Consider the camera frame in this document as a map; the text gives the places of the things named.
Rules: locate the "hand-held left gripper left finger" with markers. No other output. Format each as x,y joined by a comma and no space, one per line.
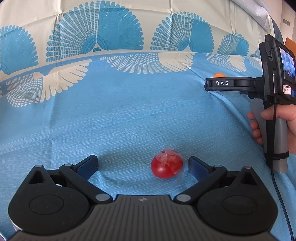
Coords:
89,165

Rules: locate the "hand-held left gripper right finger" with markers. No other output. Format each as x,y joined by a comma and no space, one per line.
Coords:
195,165

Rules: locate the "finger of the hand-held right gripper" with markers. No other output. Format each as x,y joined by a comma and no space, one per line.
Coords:
210,84

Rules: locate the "small tangerine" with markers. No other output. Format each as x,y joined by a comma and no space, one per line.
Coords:
219,75

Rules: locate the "red plastic-wrapped fruit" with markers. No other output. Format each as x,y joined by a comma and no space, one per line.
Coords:
161,168

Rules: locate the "person's right hand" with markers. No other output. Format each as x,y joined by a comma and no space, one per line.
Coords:
268,113

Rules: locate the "orange object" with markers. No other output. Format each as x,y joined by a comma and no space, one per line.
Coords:
291,44

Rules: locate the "grey cover sheet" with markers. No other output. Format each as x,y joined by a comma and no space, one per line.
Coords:
263,14

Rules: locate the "blue fan-patterned cloth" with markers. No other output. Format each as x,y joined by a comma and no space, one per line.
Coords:
115,115

